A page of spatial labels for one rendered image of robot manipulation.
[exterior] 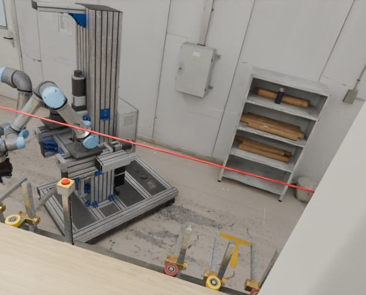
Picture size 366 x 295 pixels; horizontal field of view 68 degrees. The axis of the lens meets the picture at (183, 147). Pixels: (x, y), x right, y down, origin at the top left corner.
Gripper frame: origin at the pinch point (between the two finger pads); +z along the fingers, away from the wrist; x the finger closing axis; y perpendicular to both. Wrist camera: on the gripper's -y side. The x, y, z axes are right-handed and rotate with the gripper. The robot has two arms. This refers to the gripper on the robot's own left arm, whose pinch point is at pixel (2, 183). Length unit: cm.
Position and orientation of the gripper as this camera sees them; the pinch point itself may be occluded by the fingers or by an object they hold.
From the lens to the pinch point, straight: 219.7
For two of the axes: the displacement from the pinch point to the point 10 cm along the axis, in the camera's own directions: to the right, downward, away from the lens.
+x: -3.8, -5.8, 7.2
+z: -1.5, 8.1, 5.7
